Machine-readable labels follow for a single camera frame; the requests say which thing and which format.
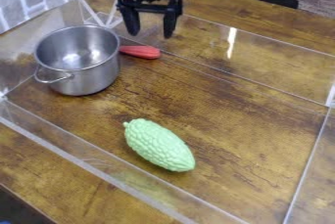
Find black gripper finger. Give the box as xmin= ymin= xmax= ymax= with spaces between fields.
xmin=164 ymin=10 xmax=177 ymax=38
xmin=121 ymin=6 xmax=140 ymax=36

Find stainless steel pot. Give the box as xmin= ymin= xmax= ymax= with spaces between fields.
xmin=34 ymin=24 xmax=121 ymax=96

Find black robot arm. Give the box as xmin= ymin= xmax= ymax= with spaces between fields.
xmin=117 ymin=0 xmax=184 ymax=38

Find orange spoon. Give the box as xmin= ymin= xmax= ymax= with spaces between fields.
xmin=120 ymin=45 xmax=161 ymax=60

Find clear acrylic tray walls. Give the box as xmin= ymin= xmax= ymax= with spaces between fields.
xmin=0 ymin=0 xmax=335 ymax=224

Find green bitter gourd toy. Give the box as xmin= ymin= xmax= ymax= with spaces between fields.
xmin=124 ymin=118 xmax=196 ymax=172

